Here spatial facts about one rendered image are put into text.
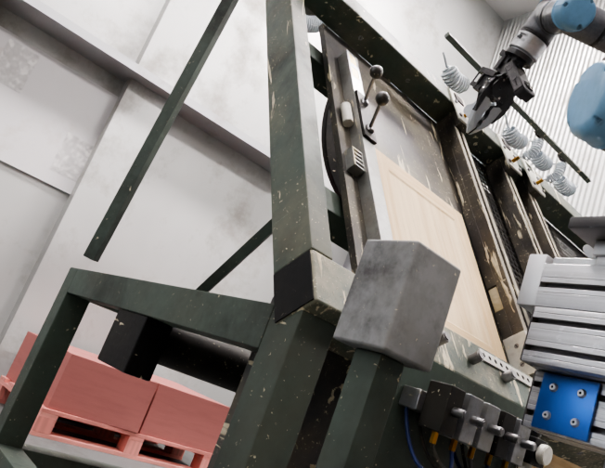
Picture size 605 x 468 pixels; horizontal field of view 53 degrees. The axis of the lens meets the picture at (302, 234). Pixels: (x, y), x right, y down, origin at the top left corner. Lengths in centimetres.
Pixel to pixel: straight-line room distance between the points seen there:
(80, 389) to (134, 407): 34
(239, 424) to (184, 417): 285
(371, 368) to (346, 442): 12
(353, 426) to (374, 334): 14
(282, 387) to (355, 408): 18
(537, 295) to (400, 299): 23
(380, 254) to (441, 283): 11
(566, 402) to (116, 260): 403
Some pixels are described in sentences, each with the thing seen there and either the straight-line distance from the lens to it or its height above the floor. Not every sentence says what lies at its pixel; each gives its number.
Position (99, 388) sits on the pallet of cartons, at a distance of 368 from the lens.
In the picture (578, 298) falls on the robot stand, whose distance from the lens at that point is 101.
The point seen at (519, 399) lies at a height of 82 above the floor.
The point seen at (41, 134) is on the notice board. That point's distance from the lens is 463.
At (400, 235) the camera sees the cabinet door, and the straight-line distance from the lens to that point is 156.
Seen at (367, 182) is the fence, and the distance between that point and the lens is 155.
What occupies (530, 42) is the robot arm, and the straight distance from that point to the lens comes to 153.
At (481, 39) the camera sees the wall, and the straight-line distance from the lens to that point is 754.
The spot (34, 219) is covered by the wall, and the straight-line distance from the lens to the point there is 459.
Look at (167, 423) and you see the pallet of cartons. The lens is 394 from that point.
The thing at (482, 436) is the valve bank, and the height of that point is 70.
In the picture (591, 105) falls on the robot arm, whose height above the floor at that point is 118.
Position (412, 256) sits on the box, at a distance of 96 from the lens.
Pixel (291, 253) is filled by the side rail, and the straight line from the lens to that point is 119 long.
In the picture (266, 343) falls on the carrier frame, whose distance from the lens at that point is 115.
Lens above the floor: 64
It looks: 14 degrees up
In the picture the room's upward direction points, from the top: 21 degrees clockwise
